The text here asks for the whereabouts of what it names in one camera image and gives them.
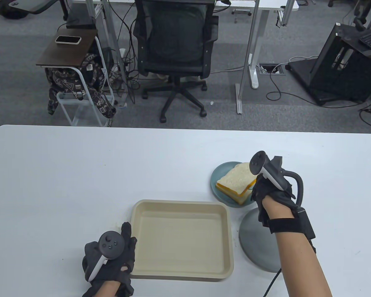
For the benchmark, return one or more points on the black smartphone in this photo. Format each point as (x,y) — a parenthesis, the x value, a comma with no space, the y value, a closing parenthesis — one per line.
(68,40)

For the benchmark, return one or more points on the beige baking tray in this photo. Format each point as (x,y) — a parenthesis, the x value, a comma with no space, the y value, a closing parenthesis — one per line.
(179,238)

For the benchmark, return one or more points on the dark wooden side table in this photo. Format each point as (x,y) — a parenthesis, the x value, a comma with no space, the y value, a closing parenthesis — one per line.
(68,52)

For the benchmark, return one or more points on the black equipment stand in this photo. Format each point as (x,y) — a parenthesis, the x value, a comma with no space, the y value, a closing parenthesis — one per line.
(334,74)

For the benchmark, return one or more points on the brown patterned jacket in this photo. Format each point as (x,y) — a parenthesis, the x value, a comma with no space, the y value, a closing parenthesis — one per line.
(92,71)

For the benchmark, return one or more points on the person's right forearm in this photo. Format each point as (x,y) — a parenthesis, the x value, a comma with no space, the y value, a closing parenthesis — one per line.
(303,266)

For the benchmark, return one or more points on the white office desk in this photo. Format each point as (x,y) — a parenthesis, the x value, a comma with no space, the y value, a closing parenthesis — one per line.
(267,3)

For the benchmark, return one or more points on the person's right hand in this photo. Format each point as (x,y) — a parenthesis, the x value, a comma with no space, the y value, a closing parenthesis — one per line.
(276,205)

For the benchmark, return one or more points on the teal round plate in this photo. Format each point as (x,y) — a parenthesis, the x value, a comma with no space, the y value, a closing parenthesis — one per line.
(222,168)

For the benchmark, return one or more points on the black office chair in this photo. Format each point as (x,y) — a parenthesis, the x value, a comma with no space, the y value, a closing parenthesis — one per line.
(173,40)

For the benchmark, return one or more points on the grey hand controller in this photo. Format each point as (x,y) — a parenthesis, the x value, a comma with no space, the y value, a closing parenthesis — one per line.
(259,162)
(111,244)

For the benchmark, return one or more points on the grey round plate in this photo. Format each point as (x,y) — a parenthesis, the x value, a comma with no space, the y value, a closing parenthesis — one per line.
(256,247)

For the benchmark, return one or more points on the metal floor socket box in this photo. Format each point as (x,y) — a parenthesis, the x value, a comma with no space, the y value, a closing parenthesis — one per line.
(266,69)

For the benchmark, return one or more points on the person's left forearm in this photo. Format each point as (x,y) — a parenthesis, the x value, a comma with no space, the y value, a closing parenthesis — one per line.
(106,290)

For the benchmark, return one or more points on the person's left hand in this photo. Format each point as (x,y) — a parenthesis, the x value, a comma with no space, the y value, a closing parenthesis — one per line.
(128,253)

